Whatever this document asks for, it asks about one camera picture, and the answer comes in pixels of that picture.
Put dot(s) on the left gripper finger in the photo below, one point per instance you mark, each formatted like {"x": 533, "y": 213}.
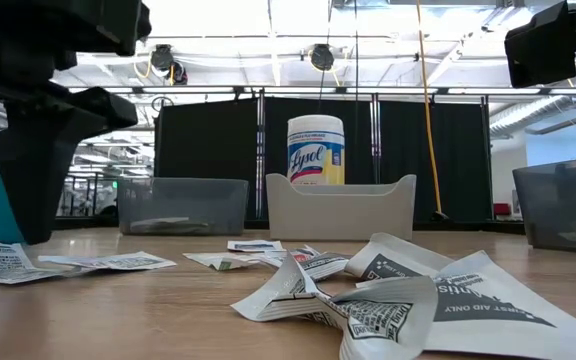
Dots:
{"x": 38, "y": 175}

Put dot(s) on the white first aid packet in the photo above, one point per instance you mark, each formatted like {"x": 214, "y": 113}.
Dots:
{"x": 318, "y": 265}
{"x": 388, "y": 262}
{"x": 255, "y": 245}
{"x": 3, "y": 262}
{"x": 288, "y": 295}

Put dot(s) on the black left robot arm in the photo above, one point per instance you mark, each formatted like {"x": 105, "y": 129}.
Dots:
{"x": 18, "y": 25}

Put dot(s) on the smoky translucent plastic bin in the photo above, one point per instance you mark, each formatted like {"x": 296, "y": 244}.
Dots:
{"x": 563, "y": 205}
{"x": 183, "y": 200}

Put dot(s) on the black curtain partition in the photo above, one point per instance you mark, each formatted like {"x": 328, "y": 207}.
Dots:
{"x": 208, "y": 150}

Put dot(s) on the red background box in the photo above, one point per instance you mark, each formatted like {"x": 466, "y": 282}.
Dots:
{"x": 502, "y": 208}

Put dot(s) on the Lysol wipes canister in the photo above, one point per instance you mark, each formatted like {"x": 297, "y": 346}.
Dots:
{"x": 315, "y": 150}

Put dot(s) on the antiseptic packet dark label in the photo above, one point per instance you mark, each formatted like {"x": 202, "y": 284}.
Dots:
{"x": 493, "y": 310}

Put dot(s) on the light grey plastic bin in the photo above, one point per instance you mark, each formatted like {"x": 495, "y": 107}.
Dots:
{"x": 343, "y": 210}

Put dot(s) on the crumpled drug facts packet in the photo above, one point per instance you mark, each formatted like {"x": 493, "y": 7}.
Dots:
{"x": 383, "y": 320}

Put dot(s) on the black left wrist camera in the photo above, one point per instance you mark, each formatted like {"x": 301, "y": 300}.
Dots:
{"x": 118, "y": 25}

